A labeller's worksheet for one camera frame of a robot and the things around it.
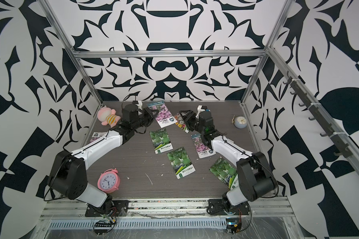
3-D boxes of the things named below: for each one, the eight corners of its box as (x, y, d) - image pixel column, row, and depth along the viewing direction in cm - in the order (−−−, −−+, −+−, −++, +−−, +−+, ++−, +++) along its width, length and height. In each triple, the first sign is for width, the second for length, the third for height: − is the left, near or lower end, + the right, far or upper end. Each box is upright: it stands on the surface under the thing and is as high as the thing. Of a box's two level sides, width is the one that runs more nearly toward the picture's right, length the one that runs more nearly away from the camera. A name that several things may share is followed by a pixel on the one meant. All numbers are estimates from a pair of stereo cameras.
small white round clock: (234, 129, 107) (237, 125, 103) (232, 120, 113) (234, 115, 109) (245, 129, 107) (248, 125, 103) (242, 120, 113) (245, 115, 109)
